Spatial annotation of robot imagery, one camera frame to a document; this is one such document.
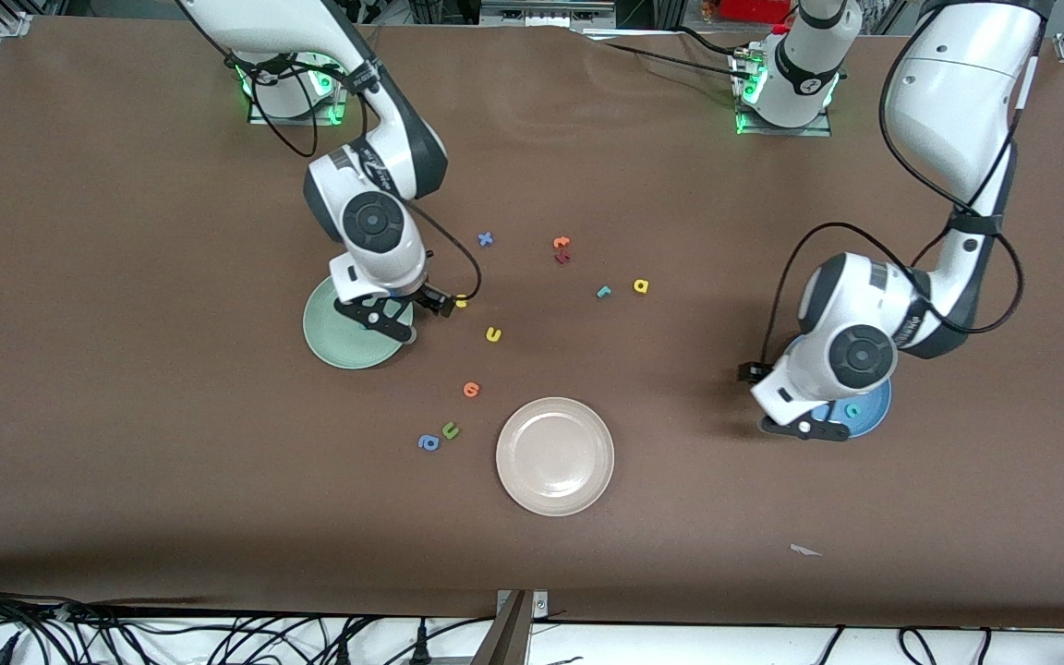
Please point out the red background box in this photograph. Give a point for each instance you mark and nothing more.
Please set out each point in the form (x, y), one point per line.
(754, 9)

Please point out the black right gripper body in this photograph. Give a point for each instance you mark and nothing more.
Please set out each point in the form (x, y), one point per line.
(422, 296)

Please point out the green letter u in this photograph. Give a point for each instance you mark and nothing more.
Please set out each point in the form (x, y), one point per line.
(446, 432)

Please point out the beige plate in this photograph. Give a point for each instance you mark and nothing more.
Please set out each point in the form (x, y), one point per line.
(555, 457)

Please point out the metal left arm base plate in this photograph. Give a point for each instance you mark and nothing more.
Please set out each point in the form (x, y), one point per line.
(786, 132)

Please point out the blue letter a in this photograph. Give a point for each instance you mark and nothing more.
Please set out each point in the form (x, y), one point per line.
(429, 443)

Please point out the brown table cover mat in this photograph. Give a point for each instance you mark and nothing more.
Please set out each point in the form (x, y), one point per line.
(126, 416)

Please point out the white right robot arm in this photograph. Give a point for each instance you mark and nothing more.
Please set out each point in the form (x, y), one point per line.
(384, 263)

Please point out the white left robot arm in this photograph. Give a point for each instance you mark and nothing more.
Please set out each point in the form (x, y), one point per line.
(948, 92)

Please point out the green plate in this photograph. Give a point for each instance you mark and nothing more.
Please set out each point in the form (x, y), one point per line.
(347, 351)

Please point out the metal table bracket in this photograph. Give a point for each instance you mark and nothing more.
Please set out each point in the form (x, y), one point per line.
(513, 637)

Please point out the blue plate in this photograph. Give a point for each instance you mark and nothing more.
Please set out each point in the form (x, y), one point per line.
(874, 416)

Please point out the grey background box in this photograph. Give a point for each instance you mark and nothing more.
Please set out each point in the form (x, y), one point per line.
(546, 14)

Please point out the white paper scrap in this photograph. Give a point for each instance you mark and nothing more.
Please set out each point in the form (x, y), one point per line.
(804, 550)

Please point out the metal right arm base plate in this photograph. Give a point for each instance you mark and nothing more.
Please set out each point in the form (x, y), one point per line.
(264, 120)

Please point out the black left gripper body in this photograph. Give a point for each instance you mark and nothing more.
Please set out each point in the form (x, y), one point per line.
(752, 371)

